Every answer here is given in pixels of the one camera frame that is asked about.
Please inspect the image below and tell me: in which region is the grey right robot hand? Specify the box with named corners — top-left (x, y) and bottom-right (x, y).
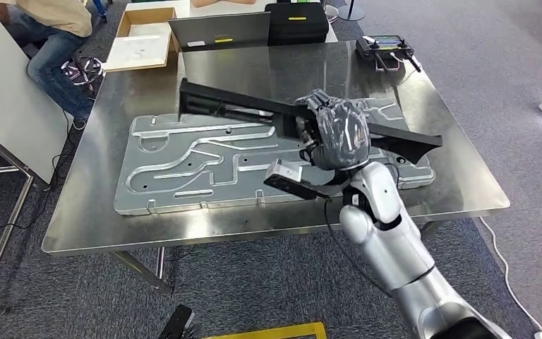
top-left (295, 88), bottom-right (371, 170)

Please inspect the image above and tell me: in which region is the black plastic plate frame part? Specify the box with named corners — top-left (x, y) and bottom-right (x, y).
top-left (178, 78), bottom-right (443, 165)

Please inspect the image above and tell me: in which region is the stainless steel workbench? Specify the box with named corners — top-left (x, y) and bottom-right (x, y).
top-left (42, 40), bottom-right (511, 296)

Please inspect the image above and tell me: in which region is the black remote controller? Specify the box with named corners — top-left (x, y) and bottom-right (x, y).
top-left (355, 34), bottom-right (423, 74)

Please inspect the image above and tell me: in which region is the black equipment case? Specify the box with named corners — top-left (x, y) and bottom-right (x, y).
top-left (265, 2), bottom-right (330, 47)

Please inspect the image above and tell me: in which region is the stamped grey metal panel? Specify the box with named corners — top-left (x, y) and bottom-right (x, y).
top-left (113, 97), bottom-right (436, 216)

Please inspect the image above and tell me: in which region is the person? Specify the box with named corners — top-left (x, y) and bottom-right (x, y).
top-left (190, 0), bottom-right (258, 9)
top-left (0, 0), bottom-right (95, 131)

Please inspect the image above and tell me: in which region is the wooden tray box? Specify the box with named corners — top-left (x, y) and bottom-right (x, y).
top-left (102, 6), bottom-right (181, 73)

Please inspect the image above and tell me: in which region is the office chair base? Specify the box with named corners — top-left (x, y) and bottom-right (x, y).
top-left (60, 56), bottom-right (104, 88)

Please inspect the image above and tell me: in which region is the white board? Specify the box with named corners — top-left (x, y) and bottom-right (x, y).
top-left (0, 13), bottom-right (73, 186)

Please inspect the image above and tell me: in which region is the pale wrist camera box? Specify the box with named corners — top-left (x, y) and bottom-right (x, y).
top-left (265, 159), bottom-right (303, 184)

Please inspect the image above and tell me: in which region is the black camera bracket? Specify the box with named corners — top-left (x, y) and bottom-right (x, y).
top-left (263, 170), bottom-right (347, 201)

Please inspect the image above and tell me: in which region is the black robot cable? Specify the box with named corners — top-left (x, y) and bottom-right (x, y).
top-left (322, 198), bottom-right (394, 298)

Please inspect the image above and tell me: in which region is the white power cable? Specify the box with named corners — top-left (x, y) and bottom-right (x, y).
top-left (478, 217), bottom-right (542, 333)

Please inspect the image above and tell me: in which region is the black robot bracket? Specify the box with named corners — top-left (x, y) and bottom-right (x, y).
top-left (158, 304), bottom-right (195, 339)

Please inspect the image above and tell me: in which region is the chrome board frame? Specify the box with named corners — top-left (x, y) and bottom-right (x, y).
top-left (0, 119), bottom-right (36, 316)

